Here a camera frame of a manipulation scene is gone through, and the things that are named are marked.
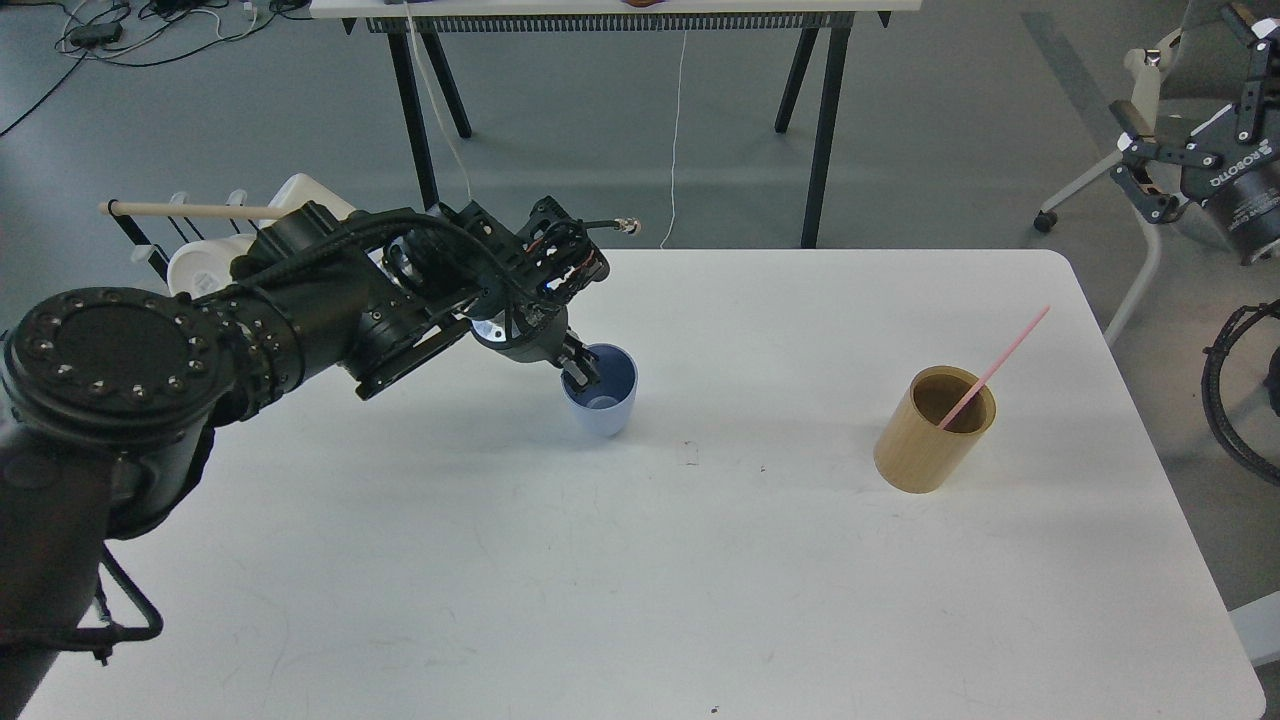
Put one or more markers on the black trestle table background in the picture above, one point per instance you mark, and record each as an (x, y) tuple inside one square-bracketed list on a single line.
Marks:
[(633, 52)]

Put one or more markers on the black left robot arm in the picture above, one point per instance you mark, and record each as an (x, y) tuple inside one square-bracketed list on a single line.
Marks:
[(112, 395)]

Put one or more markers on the blue plastic cup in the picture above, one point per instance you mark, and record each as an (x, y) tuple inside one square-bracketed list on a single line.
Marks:
[(604, 408)]

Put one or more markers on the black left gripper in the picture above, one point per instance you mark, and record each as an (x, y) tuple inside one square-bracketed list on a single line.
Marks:
[(536, 334)]

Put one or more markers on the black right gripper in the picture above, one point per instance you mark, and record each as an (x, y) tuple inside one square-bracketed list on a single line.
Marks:
[(1228, 165)]

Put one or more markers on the black wire cup rack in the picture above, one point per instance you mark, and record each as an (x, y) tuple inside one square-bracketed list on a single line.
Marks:
[(158, 229)]

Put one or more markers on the pink chopstick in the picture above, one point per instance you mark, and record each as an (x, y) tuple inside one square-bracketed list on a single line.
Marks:
[(1001, 360)]

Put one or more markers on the bamboo cylindrical holder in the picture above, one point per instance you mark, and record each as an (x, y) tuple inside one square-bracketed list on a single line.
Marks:
[(932, 429)]

